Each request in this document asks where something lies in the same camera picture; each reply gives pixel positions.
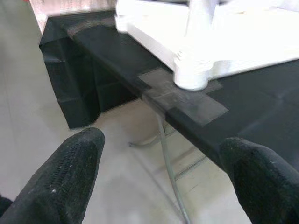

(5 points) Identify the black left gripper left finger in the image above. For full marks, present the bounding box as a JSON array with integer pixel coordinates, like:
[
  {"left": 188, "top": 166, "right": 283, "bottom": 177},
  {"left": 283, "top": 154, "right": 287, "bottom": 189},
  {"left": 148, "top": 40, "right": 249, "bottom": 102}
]
[{"left": 0, "top": 127, "right": 106, "bottom": 224}]

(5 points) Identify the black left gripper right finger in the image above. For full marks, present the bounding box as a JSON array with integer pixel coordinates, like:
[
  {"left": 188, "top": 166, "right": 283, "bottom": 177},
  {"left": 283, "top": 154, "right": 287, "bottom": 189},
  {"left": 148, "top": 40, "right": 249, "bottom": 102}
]
[{"left": 219, "top": 137, "right": 299, "bottom": 224}]

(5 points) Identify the black tablecloth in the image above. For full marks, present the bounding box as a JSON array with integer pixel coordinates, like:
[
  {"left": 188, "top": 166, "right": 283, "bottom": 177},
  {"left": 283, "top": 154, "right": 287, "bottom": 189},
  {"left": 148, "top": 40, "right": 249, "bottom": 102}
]
[{"left": 38, "top": 9, "right": 299, "bottom": 175}]

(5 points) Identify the white plastic table top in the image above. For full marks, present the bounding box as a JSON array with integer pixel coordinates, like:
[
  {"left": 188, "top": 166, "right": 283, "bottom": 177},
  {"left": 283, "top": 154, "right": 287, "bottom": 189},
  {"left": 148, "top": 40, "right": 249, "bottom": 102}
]
[{"left": 115, "top": 0, "right": 299, "bottom": 91}]

